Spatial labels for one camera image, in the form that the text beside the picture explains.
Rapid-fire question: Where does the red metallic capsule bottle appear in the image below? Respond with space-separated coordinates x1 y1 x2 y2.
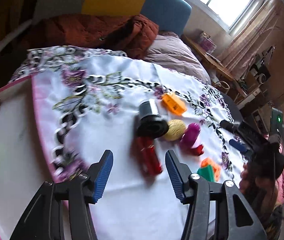
136 137 163 177

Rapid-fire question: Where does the mauve duvet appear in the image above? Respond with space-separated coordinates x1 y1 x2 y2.
143 31 211 85

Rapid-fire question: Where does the beige curtain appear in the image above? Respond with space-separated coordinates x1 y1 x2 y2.
219 0 283 79

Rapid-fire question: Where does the purple box on side table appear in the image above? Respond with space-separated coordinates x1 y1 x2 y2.
198 31 217 53

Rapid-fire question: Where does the person's right hand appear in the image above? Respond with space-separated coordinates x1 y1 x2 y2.
239 164 273 204

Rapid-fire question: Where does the rust brown quilted jacket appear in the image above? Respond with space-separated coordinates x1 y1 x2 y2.
0 13 160 60

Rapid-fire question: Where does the red puzzle block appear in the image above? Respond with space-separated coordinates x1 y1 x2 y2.
189 144 204 156

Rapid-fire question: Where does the wooden side table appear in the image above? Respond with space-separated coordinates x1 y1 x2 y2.
181 34 247 98

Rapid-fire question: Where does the multicolour headboard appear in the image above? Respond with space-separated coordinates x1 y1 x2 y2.
32 0 191 35

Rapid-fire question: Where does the pink shallow cardboard box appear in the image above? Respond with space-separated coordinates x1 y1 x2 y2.
0 77 51 239

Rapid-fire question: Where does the white embroidered floral tablecloth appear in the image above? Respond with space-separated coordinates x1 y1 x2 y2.
12 46 243 239

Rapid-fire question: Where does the green plastic block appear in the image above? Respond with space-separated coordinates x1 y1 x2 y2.
197 165 215 182

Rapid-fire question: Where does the yellow carved oval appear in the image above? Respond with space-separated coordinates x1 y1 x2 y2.
163 119 186 141

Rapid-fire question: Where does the black and clear cylinder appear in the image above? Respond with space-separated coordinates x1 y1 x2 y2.
136 99 169 139

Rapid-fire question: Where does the magenta perforated mushroom toy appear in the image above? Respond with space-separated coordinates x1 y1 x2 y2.
180 123 201 149

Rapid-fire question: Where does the orange plastic clip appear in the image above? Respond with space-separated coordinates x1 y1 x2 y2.
162 92 187 116

